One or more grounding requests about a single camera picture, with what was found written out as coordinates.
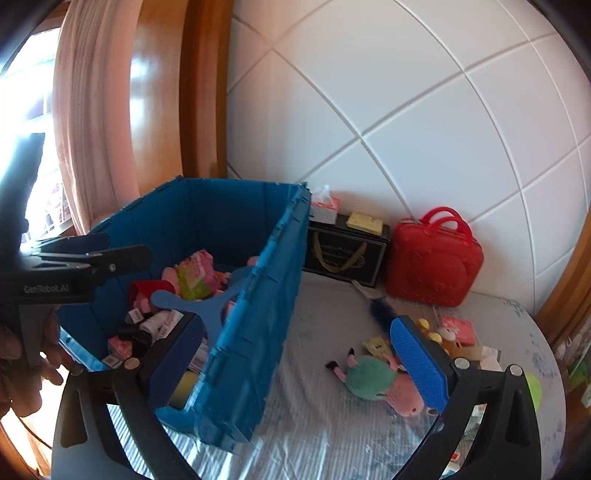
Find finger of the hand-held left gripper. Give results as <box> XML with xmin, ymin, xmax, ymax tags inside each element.
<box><xmin>30</xmin><ymin>233</ymin><xmax>110</xmax><ymax>257</ymax></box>
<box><xmin>32</xmin><ymin>244</ymin><xmax>152</xmax><ymax>283</ymax></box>

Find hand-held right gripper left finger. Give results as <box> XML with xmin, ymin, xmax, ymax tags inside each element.
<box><xmin>51</xmin><ymin>311</ymin><xmax>208</xmax><ymax>480</ymax></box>

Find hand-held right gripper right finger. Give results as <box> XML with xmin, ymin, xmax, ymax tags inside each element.
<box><xmin>389</xmin><ymin>315</ymin><xmax>543</xmax><ymax>480</ymax></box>

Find blue plastic hanger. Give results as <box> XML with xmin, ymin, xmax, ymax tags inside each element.
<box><xmin>151</xmin><ymin>265</ymin><xmax>259</xmax><ymax>352</ymax></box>

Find blue plastic crate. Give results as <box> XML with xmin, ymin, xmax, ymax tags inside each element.
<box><xmin>58</xmin><ymin>175</ymin><xmax>311</xmax><ymax>448</ymax></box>

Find person's left hand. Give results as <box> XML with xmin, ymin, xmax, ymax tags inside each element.
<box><xmin>0</xmin><ymin>318</ymin><xmax>65</xmax><ymax>416</ymax></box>

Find pig plush in red dress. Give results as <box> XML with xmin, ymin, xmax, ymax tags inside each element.
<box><xmin>128</xmin><ymin>265</ymin><xmax>181</xmax><ymax>312</ymax></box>

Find small yellow packet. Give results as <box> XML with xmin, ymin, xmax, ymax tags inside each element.
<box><xmin>362</xmin><ymin>337</ymin><xmax>393</xmax><ymax>358</ymax></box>

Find pig plush in green dress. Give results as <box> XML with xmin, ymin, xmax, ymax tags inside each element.
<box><xmin>325</xmin><ymin>348</ymin><xmax>426</xmax><ymax>418</ymax></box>

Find blue feather duster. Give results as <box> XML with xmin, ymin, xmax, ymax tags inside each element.
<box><xmin>351</xmin><ymin>279</ymin><xmax>400</xmax><ymax>333</ymax></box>

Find green pink wet wipes pack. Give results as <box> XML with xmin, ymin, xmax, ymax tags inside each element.
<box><xmin>178</xmin><ymin>249</ymin><xmax>222</xmax><ymax>301</ymax></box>

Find small white box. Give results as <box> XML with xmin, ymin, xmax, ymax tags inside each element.
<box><xmin>450</xmin><ymin>344</ymin><xmax>503</xmax><ymax>372</ymax></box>

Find red suitcase-shaped bag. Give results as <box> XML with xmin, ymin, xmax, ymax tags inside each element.
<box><xmin>385</xmin><ymin>206</ymin><xmax>485</xmax><ymax>308</ymax></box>

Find grey bed sheet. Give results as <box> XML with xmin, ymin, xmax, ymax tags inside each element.
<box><xmin>106</xmin><ymin>277</ymin><xmax>566</xmax><ymax>480</ymax></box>

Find green ball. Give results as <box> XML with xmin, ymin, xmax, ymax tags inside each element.
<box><xmin>524</xmin><ymin>371</ymin><xmax>542</xmax><ymax>411</ymax></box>

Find pink curtain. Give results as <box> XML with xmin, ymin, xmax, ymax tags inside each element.
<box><xmin>53</xmin><ymin>0</ymin><xmax>158</xmax><ymax>236</ymax></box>

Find black gift box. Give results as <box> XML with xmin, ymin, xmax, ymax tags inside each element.
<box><xmin>302</xmin><ymin>213</ymin><xmax>391</xmax><ymax>288</ymax></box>

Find small yellow box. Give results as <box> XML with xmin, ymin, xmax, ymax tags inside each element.
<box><xmin>346</xmin><ymin>211</ymin><xmax>385</xmax><ymax>234</ymax></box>

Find bright window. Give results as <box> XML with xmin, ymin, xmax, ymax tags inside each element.
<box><xmin>0</xmin><ymin>28</ymin><xmax>65</xmax><ymax>241</ymax></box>

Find white pink tissue pack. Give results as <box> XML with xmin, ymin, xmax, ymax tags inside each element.
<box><xmin>309</xmin><ymin>185</ymin><xmax>341</xmax><ymax>224</ymax></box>

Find white padded headboard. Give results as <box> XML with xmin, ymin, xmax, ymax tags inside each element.
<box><xmin>226</xmin><ymin>0</ymin><xmax>591</xmax><ymax>319</ymax></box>

